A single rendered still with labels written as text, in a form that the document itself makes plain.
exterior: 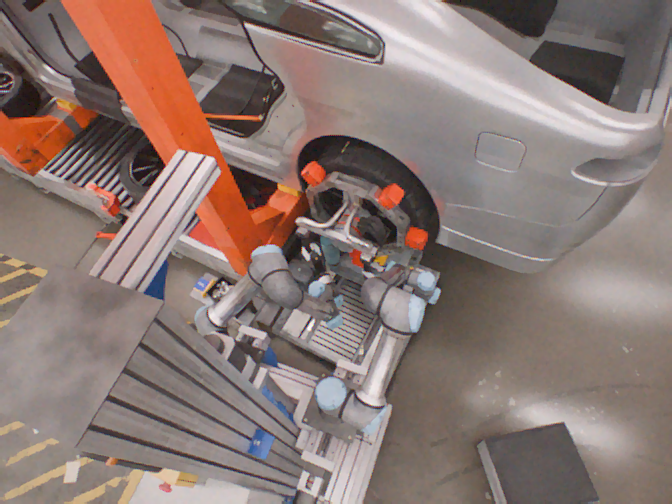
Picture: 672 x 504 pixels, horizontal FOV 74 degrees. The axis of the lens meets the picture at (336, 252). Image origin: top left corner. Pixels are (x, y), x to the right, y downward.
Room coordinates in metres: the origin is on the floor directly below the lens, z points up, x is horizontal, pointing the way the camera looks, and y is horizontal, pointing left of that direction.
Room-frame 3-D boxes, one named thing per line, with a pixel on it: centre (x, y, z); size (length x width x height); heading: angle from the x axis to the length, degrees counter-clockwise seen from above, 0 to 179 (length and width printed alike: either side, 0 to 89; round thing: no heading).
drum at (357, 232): (1.23, -0.10, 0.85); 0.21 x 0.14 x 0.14; 141
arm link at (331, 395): (0.41, 0.12, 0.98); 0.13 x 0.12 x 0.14; 51
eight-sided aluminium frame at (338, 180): (1.29, -0.14, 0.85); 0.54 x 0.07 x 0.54; 51
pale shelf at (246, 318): (1.21, 0.67, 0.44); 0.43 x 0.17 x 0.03; 51
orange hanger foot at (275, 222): (1.60, 0.27, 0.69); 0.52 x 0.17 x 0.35; 141
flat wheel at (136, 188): (2.34, 1.04, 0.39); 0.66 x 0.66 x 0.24
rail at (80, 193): (2.15, 1.43, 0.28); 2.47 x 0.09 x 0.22; 51
